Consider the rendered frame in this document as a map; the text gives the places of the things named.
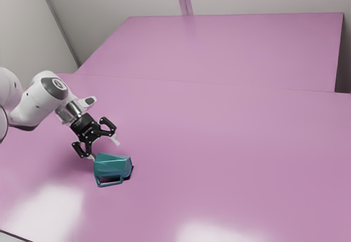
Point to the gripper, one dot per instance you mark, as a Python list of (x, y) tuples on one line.
[(83, 128)]

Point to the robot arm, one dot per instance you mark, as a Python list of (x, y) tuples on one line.
[(33, 102)]

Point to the teal faceted mug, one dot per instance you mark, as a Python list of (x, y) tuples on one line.
[(112, 168)]

